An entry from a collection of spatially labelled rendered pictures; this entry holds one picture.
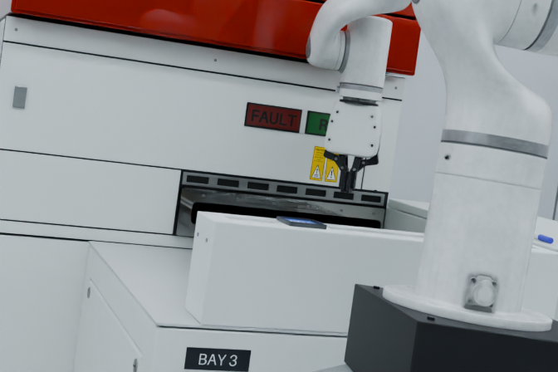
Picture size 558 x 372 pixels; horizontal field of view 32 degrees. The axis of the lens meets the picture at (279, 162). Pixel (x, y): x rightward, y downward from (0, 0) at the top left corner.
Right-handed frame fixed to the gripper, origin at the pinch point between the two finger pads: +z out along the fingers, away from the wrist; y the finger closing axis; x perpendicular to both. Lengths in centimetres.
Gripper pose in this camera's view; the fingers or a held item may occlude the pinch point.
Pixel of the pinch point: (347, 182)
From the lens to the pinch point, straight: 185.6
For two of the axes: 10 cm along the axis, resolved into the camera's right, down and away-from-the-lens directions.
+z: -1.4, 9.9, 0.5
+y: 9.5, 1.5, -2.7
